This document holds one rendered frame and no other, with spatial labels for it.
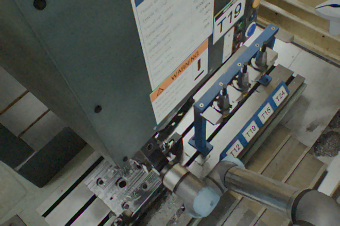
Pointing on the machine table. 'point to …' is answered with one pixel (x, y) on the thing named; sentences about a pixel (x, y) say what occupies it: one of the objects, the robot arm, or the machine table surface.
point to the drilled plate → (149, 193)
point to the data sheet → (171, 32)
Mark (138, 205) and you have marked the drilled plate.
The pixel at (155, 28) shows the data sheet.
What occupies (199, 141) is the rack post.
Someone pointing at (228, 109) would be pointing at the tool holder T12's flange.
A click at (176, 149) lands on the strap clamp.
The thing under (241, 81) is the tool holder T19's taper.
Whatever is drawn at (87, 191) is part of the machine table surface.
